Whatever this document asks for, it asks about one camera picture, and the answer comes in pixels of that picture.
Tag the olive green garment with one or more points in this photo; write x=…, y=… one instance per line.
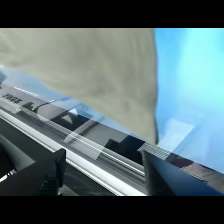
x=93, y=70

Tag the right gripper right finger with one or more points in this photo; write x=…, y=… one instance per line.
x=163, y=180

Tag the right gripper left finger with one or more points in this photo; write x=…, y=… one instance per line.
x=55, y=173

